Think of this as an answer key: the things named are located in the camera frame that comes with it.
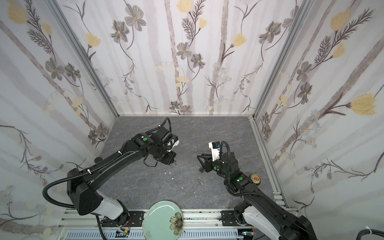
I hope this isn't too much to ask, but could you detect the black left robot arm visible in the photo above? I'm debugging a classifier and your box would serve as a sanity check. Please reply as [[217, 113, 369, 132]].
[[67, 124, 179, 227]]

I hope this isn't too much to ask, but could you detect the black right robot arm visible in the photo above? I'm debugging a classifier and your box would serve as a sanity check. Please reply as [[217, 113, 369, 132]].
[[197, 141, 317, 240]]

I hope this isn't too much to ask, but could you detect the round tin can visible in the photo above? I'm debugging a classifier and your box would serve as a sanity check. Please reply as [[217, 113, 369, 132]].
[[250, 174, 262, 186]]

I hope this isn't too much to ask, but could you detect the green floral plate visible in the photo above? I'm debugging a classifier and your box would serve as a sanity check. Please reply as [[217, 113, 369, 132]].
[[143, 201, 184, 240]]

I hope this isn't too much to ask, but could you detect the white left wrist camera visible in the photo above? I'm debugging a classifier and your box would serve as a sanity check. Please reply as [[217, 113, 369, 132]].
[[169, 136, 180, 148]]

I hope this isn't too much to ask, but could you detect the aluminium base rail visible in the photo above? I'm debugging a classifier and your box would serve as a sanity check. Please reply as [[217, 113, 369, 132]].
[[53, 209, 256, 240]]

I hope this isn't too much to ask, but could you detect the black corrugated cable hose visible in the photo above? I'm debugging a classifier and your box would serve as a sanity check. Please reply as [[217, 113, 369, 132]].
[[41, 152, 127, 210]]

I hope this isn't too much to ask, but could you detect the black cable at corner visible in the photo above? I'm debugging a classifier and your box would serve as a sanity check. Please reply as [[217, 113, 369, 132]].
[[355, 228, 384, 240]]

